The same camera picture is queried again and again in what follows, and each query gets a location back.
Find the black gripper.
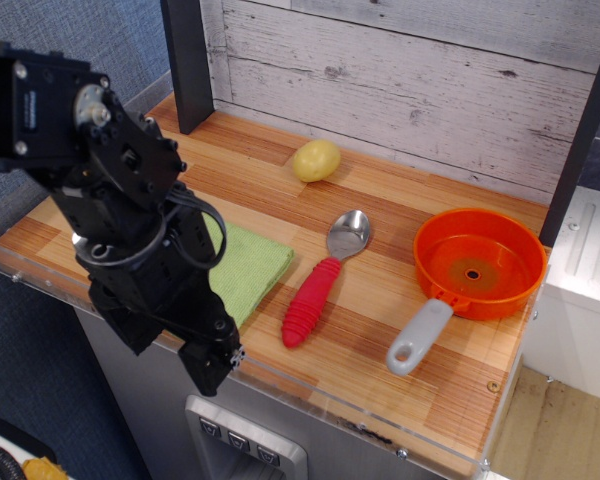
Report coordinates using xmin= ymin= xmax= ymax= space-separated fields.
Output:
xmin=74 ymin=207 xmax=245 ymax=397

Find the red handled metal spoon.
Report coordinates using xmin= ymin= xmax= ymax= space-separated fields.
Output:
xmin=281 ymin=210 xmax=371 ymax=348

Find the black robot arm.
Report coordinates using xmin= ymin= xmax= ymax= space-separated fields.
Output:
xmin=0 ymin=41 xmax=244 ymax=397

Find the green cloth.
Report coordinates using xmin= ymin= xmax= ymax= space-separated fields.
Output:
xmin=204 ymin=216 xmax=295 ymax=328

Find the silver button panel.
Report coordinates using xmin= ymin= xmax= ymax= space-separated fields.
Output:
xmin=185 ymin=395 xmax=309 ymax=479

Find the yellow object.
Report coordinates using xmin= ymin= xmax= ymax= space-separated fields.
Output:
xmin=22 ymin=457 xmax=70 ymax=480

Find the clear acrylic guard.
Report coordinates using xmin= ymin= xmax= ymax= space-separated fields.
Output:
xmin=0 ymin=69 xmax=546 ymax=480

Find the yellow potato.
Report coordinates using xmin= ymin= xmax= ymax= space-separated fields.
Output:
xmin=291 ymin=139 xmax=341 ymax=183

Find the white side cabinet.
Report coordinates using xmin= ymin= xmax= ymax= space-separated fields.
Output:
xmin=523 ymin=186 xmax=600 ymax=397

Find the orange pan grey handle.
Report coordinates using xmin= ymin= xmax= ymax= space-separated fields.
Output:
xmin=386 ymin=208 xmax=547 ymax=376

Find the dark left post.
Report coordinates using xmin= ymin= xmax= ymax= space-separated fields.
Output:
xmin=160 ymin=0 xmax=215 ymax=134

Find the dark post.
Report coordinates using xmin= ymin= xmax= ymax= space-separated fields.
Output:
xmin=160 ymin=0 xmax=215 ymax=134
xmin=539 ymin=64 xmax=600 ymax=248

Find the dark right post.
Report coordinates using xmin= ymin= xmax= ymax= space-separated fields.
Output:
xmin=539 ymin=64 xmax=600 ymax=248

